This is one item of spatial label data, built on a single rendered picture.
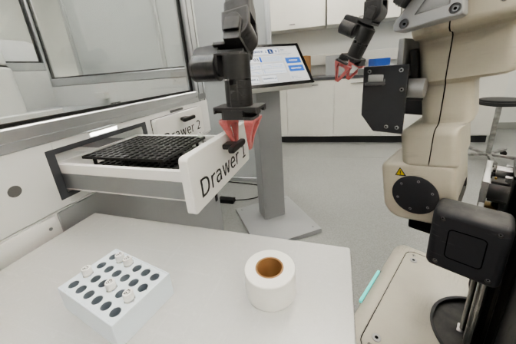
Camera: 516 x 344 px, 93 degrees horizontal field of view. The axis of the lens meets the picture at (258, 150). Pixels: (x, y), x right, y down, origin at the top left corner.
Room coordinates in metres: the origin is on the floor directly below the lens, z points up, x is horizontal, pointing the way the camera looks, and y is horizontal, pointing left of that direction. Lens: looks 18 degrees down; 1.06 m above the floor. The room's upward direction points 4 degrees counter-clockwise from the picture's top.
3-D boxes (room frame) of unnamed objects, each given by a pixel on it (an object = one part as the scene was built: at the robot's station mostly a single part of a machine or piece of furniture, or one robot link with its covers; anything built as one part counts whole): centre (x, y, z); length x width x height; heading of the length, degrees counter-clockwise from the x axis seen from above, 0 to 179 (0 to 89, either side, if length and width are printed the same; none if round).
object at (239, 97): (0.54, 0.03, 1.01); 0.10 x 0.07 x 0.07; 71
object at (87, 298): (0.27, 0.21, 0.78); 0.12 x 0.08 x 0.04; 60
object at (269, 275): (0.27, 0.00, 0.78); 0.07 x 0.07 x 0.04
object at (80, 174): (0.59, 0.28, 0.86); 0.40 x 0.26 x 0.06; 71
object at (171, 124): (0.92, 0.28, 0.87); 0.29 x 0.02 x 0.11; 161
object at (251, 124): (0.54, 0.03, 0.93); 0.07 x 0.07 x 0.09; 71
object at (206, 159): (0.52, 0.08, 0.87); 0.29 x 0.02 x 0.11; 161
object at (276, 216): (1.53, -0.08, 0.51); 0.50 x 0.45 x 1.02; 19
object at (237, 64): (0.54, 0.04, 1.07); 0.07 x 0.06 x 0.07; 70
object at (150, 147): (0.59, 0.27, 0.87); 0.22 x 0.18 x 0.06; 71
